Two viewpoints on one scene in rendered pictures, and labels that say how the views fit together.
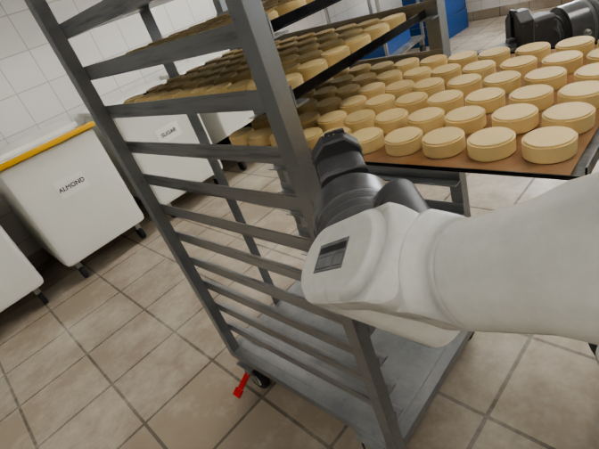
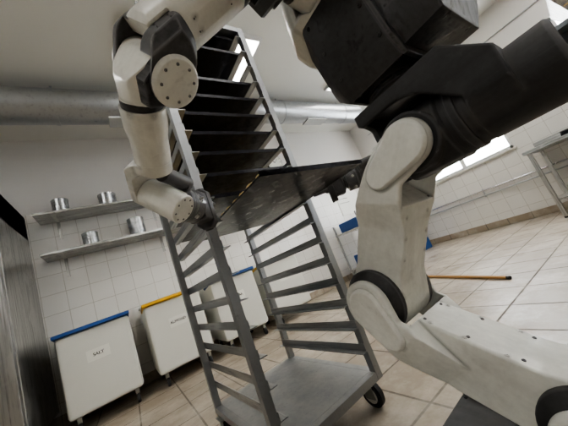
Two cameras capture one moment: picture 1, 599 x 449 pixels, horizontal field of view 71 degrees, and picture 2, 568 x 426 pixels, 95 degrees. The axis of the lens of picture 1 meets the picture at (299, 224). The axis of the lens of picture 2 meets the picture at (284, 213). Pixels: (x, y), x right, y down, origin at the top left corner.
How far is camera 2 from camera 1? 61 cm
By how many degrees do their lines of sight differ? 40
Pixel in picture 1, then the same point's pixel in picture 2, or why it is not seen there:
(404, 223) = not seen: hidden behind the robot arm
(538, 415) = not seen: outside the picture
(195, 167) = (251, 318)
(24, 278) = (133, 378)
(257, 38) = (190, 173)
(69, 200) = (174, 329)
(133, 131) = (218, 292)
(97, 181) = not seen: hidden behind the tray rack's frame
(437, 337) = (168, 207)
